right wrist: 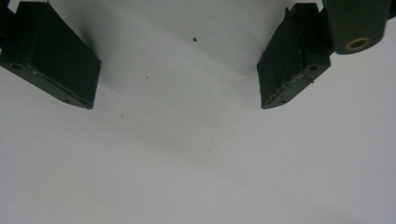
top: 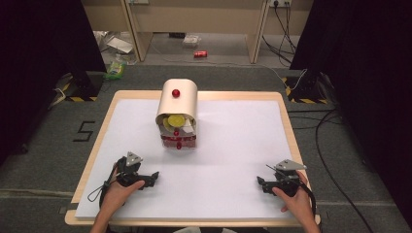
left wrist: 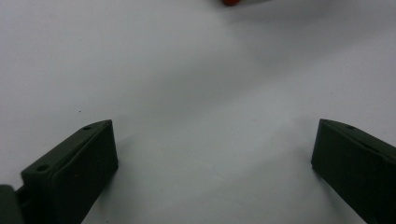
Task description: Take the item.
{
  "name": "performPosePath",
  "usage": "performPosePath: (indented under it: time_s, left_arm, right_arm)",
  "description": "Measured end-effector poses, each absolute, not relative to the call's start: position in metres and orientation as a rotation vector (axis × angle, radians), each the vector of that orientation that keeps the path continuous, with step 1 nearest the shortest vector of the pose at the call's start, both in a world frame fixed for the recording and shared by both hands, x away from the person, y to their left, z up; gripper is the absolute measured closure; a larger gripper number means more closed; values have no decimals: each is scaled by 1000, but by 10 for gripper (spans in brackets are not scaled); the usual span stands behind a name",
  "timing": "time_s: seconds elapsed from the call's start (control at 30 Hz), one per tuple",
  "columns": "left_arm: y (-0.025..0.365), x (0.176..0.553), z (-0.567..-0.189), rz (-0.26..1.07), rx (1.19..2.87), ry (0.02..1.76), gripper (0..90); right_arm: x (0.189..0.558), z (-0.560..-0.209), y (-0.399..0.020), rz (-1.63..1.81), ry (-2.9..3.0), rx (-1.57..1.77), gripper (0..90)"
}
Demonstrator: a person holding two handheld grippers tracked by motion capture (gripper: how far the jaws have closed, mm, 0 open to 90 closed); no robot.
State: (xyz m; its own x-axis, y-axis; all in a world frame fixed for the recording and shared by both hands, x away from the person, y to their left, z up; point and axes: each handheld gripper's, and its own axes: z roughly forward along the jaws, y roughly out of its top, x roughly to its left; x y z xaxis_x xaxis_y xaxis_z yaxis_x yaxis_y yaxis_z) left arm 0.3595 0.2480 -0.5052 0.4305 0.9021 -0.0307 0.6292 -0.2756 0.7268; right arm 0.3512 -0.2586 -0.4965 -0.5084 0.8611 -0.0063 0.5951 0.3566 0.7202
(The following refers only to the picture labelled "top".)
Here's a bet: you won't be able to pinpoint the white wall socket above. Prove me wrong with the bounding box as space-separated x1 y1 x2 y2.
269 0 292 9

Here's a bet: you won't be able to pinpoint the yellow toy plate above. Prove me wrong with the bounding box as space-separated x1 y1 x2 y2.
162 114 187 130

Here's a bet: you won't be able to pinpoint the heap of clear plastic bags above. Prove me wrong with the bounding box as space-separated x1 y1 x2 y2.
92 30 138 66

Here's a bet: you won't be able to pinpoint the black curtain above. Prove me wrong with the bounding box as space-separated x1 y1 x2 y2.
289 0 412 227
0 0 108 166

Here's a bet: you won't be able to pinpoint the white foam board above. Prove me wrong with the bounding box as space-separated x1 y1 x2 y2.
74 98 305 221

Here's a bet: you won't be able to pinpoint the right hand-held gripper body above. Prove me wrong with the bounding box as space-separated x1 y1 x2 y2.
271 158 308 198

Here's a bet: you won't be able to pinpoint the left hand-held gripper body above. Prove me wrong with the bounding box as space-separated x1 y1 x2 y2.
115 150 149 187

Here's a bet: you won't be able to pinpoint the white cable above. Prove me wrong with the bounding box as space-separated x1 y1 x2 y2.
263 64 309 92

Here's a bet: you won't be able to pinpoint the white packet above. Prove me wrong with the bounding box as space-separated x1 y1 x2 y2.
181 34 202 50

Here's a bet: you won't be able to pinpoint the black power cables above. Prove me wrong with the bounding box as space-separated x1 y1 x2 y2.
261 3 298 65

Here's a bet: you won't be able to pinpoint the green snack packet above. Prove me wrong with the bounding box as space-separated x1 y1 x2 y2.
103 61 127 81

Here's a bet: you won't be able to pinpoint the black striped stand base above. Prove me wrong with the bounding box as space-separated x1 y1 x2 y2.
281 69 328 105
60 71 105 103

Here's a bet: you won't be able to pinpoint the black floor cables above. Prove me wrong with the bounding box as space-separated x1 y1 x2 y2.
287 108 377 233

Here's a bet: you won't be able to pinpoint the cream roll-top toy cabinet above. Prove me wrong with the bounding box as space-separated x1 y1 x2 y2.
154 78 199 150

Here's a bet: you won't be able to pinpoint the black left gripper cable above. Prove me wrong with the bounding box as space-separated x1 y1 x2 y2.
86 164 119 209

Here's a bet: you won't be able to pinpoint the person's right hand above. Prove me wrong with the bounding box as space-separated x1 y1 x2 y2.
271 170 314 227

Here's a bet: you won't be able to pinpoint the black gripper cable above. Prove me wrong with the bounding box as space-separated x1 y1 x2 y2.
86 164 119 209
299 180 318 217

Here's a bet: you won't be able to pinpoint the person's left hand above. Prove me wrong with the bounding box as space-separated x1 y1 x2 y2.
100 168 146 217

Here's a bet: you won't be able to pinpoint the white toy piece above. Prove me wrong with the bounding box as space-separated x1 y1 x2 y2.
180 121 196 135

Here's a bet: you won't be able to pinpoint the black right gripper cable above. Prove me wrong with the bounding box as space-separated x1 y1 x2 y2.
299 180 318 217

